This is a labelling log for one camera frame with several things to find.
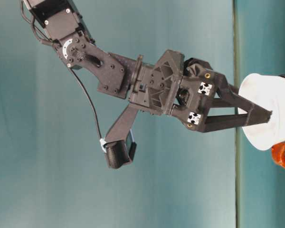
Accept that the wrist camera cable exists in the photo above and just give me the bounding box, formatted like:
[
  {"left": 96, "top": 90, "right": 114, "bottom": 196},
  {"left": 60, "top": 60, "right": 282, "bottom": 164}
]
[{"left": 70, "top": 66, "right": 105, "bottom": 142}]

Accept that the blue-green table cloth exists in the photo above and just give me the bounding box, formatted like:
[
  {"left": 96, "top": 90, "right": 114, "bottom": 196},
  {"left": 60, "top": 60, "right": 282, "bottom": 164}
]
[{"left": 235, "top": 0, "right": 285, "bottom": 228}]

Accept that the white paper cup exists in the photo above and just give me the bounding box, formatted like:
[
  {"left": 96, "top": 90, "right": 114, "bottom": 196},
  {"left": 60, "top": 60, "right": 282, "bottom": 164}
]
[{"left": 237, "top": 73, "right": 285, "bottom": 152}]

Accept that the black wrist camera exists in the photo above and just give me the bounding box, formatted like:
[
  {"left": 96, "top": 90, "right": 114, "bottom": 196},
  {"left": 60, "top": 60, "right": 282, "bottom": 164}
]
[{"left": 100, "top": 104, "right": 144, "bottom": 170}]

